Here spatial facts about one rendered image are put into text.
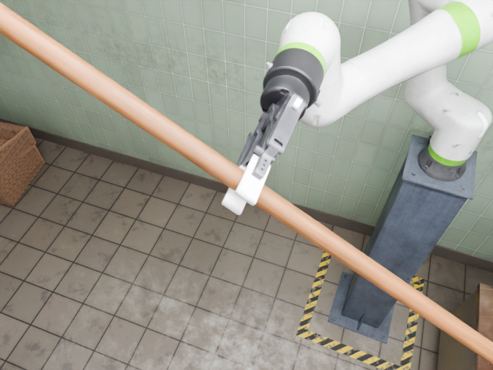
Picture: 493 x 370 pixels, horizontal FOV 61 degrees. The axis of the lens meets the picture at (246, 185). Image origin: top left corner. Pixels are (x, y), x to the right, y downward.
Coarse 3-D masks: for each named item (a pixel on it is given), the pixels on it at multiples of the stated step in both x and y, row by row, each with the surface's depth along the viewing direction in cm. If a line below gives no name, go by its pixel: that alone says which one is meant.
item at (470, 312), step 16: (480, 288) 180; (464, 304) 193; (480, 304) 175; (464, 320) 188; (480, 320) 171; (448, 336) 202; (448, 352) 196; (464, 352) 177; (448, 368) 190; (464, 368) 173; (480, 368) 160
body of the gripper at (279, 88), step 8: (272, 80) 67; (280, 80) 65; (288, 80) 65; (296, 80) 66; (272, 88) 65; (280, 88) 64; (288, 88) 64; (296, 88) 65; (304, 88) 66; (264, 96) 66; (272, 96) 66; (280, 96) 65; (288, 96) 63; (304, 96) 66; (264, 104) 68; (280, 104) 63; (280, 112) 62; (264, 128) 64
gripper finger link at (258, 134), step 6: (264, 114) 65; (258, 120) 66; (264, 120) 65; (258, 126) 64; (258, 132) 64; (258, 138) 64; (252, 144) 63; (258, 144) 63; (246, 156) 62; (258, 156) 63; (246, 162) 62
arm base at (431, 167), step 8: (424, 152) 140; (424, 160) 138; (432, 160) 135; (424, 168) 138; (432, 168) 136; (440, 168) 134; (448, 168) 133; (456, 168) 133; (464, 168) 137; (432, 176) 137; (440, 176) 135; (448, 176) 135; (456, 176) 136
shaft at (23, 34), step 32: (0, 32) 48; (32, 32) 48; (64, 64) 49; (96, 96) 51; (128, 96) 52; (160, 128) 53; (192, 160) 55; (224, 160) 55; (288, 224) 58; (320, 224) 60; (352, 256) 60; (384, 288) 63; (448, 320) 65; (480, 352) 68
